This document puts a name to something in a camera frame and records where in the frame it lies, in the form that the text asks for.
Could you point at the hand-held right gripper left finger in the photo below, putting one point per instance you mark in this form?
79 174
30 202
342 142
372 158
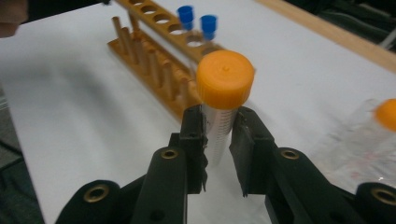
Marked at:
194 146

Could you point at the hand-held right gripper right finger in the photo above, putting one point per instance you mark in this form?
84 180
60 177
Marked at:
249 149

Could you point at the wooden test tube rack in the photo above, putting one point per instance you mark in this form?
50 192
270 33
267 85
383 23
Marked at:
168 81

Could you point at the orange capped test tube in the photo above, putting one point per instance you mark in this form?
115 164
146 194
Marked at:
387 113
225 77

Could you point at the clear acrylic test tube rack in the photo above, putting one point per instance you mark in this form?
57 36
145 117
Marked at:
351 161

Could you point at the blue capped test tube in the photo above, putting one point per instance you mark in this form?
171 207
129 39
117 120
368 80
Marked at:
186 14
208 23

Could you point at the white table sheet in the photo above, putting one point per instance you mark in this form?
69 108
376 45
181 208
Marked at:
77 109

